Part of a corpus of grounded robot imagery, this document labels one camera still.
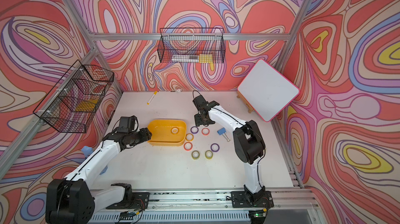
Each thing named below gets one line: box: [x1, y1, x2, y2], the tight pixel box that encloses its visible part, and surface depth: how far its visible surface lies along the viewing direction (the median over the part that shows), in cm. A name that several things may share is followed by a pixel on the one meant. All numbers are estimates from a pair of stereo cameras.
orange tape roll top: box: [170, 127, 179, 135], surface depth 100 cm
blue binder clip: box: [216, 127, 231, 142], surface depth 100 cm
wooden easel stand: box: [236, 90, 256, 114], surface depth 109 cm
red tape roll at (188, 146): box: [183, 141, 193, 152], surface depth 93 cm
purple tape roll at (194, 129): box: [190, 126, 199, 135], surface depth 101 cm
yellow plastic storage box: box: [147, 118, 187, 147], surface depth 98 cm
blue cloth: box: [81, 145, 94, 158], surface depth 67 cm
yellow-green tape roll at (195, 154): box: [191, 150, 200, 160], surface depth 90 cm
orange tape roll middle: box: [185, 132, 195, 142], surface depth 98 cm
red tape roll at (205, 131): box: [201, 127, 210, 136], surface depth 100 cm
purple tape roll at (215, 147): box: [210, 142, 220, 153], surface depth 93 cm
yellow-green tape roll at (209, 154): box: [204, 150, 214, 160], surface depth 90 cm
